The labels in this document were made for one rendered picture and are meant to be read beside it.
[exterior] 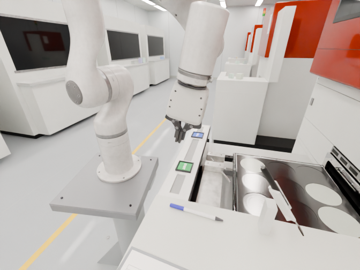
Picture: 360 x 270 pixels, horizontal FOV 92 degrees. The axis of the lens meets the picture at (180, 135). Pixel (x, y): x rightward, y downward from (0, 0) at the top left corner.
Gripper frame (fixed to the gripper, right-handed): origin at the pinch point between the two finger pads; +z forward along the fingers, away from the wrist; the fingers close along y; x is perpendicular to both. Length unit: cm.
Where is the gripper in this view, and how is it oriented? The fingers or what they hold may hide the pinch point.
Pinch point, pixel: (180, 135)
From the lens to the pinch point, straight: 51.3
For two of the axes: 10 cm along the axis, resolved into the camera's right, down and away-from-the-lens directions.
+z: -2.0, 8.5, 4.9
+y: -9.4, -3.1, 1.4
